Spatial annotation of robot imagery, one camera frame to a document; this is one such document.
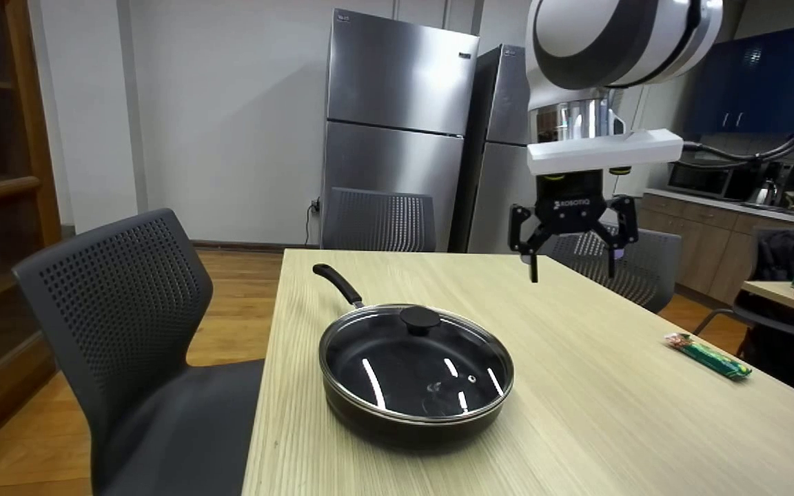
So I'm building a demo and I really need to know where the light wood side table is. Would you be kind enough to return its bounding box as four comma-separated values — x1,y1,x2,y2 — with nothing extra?
739,279,794,326

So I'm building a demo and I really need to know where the wooden kitchen counter cabinet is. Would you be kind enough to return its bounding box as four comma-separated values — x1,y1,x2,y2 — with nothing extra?
631,187,794,305

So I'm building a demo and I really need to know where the blue wall cabinet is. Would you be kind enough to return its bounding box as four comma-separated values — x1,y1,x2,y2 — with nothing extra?
686,23,794,141

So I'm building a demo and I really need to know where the brown wooden bookshelf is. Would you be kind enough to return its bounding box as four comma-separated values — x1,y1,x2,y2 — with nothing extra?
0,0,63,465

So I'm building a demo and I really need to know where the black backpack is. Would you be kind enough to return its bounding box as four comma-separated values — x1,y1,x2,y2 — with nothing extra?
754,230,794,283

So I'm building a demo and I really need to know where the dark grey mesh office chair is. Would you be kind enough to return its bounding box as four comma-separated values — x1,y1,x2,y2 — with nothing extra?
540,217,683,316
11,206,269,496

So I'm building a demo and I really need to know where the tall stainless steel refrigerator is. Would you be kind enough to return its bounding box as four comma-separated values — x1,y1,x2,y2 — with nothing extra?
320,6,479,254

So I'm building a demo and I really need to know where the shorter stainless steel refrigerator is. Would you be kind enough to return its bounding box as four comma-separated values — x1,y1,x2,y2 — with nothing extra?
451,42,621,256

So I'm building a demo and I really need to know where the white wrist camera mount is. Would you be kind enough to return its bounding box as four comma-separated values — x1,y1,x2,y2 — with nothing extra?
524,128,686,179

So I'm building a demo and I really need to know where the black microwave oven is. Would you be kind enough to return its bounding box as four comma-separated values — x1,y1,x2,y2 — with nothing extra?
666,158,768,203

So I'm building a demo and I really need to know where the green snack packet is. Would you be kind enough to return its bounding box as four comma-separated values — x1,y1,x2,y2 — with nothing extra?
661,330,757,385

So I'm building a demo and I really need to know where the glass lid with black knob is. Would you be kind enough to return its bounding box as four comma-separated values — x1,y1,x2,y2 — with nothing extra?
318,303,515,428

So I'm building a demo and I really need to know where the grey office chair back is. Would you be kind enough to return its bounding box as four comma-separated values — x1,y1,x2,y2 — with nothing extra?
324,186,438,254

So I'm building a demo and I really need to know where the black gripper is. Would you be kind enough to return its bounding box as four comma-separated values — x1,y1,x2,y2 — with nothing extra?
507,168,642,287

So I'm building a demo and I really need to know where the steel kettle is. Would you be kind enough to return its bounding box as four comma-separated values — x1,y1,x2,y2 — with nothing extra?
748,177,786,213

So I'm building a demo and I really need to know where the black nonstick frying pan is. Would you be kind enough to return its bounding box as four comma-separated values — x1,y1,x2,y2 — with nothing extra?
313,263,518,453

